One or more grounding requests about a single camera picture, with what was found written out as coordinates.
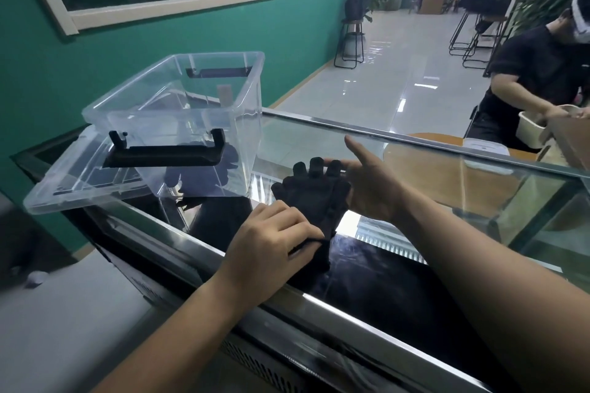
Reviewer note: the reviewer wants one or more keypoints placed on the person's left hand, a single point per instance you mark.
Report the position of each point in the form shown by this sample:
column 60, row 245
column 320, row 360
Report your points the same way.
column 262, row 254

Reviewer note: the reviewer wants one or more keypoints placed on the person's right hand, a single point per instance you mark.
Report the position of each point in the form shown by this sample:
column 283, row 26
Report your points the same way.
column 378, row 190

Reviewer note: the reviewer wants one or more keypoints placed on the clear plastic box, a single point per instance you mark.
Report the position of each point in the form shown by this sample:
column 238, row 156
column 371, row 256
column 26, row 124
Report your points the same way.
column 184, row 93

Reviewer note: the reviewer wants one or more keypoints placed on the clear plastic lid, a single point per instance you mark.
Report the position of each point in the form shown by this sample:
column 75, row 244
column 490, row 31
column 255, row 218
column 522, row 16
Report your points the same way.
column 60, row 190

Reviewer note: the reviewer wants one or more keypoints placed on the person's left forearm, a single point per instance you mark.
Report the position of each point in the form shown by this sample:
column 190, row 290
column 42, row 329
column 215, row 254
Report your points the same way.
column 184, row 342

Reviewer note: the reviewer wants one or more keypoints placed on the person's right forearm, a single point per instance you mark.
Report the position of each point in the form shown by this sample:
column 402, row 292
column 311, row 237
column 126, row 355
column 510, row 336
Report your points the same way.
column 498, row 287

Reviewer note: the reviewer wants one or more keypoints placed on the white flat box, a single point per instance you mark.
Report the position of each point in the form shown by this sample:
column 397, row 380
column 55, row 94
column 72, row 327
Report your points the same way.
column 486, row 146

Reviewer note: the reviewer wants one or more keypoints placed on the white open box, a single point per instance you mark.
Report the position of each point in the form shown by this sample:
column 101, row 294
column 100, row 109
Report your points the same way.
column 530, row 130

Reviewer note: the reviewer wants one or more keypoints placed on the round wooden table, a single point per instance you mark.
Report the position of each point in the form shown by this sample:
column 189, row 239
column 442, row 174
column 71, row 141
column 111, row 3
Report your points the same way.
column 438, row 176

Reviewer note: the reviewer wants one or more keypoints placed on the black chair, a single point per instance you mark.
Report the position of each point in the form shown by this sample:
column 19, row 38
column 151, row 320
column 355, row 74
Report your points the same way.
column 471, row 121

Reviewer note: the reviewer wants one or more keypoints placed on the glass display case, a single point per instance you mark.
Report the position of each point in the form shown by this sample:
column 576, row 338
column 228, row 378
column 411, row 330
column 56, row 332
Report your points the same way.
column 405, row 310

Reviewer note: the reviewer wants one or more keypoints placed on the white round pot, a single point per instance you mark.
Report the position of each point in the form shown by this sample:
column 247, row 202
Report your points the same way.
column 353, row 45

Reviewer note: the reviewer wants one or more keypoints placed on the black metal plant stand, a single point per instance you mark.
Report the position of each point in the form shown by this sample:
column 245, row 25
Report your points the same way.
column 354, row 22

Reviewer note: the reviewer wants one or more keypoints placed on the black bar stool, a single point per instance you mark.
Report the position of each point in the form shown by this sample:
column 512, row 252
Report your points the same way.
column 458, row 35
column 495, row 18

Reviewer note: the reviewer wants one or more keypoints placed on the small white round object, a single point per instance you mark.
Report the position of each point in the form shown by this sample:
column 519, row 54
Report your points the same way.
column 37, row 278

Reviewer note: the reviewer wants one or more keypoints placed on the white head-mounted headset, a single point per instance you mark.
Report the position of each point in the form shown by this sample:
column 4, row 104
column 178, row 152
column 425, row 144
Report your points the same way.
column 581, row 15

